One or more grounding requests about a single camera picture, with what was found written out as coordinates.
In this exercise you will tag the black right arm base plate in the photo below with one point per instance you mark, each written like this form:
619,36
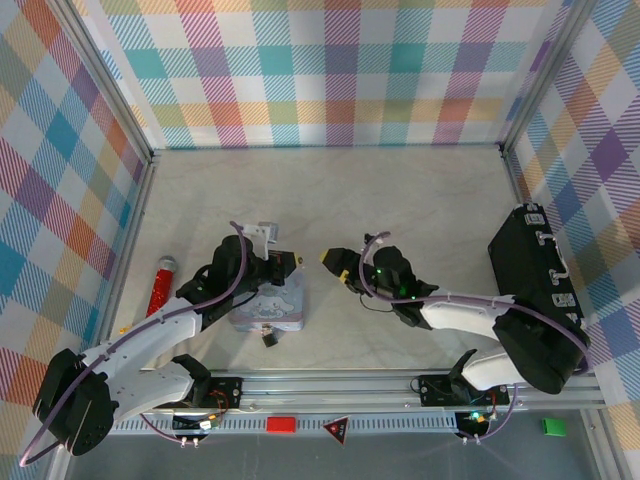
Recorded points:
435,390

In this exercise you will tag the black electronics board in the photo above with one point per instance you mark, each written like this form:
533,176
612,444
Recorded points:
475,424
192,424

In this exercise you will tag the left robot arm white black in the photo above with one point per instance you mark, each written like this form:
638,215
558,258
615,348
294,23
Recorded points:
150,332

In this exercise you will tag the cartoon dog tin box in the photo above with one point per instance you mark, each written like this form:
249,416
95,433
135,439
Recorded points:
280,306

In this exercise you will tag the black briefcase silver latches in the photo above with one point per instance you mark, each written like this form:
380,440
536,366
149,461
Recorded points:
525,260

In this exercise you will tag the aluminium frame post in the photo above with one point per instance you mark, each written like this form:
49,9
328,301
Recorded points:
107,85
550,70

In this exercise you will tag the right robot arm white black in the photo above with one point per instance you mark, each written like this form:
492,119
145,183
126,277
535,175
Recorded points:
465,314

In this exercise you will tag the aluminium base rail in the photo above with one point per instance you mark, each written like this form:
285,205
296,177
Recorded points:
330,391

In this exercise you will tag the green block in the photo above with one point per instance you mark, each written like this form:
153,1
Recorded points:
554,427

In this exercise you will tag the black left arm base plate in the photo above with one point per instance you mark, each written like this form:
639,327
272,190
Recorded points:
227,390

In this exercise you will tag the red rectangular block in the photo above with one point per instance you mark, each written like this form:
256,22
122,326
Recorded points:
281,424

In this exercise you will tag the red black triangle sticker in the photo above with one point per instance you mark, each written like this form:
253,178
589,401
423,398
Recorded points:
336,429

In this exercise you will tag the red glitter toy microphone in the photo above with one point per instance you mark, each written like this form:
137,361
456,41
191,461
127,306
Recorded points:
161,290

